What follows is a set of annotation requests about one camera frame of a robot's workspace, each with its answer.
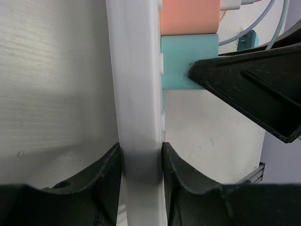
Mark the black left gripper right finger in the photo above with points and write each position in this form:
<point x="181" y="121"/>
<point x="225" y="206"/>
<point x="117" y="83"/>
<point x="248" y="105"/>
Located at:
<point x="193" y="199"/>

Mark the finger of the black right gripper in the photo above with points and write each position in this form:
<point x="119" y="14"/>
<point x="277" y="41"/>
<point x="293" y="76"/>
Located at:
<point x="288" y="38"/>
<point x="264" y="86"/>

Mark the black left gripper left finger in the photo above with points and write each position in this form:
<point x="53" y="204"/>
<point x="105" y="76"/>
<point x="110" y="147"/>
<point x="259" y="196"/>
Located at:
<point x="89" y="198"/>

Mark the dark teal plug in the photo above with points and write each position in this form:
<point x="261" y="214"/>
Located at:
<point x="248" y="41"/>

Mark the white power strip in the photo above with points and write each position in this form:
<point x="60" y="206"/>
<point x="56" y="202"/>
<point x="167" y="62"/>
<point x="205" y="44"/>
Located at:
<point x="137" y="66"/>

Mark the salmon pink plug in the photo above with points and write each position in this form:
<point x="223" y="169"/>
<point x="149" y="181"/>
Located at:
<point x="182" y="17"/>

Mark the aluminium mounting rail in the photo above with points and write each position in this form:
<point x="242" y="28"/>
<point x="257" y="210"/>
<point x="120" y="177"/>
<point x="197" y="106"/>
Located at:
<point x="255" y="177"/>

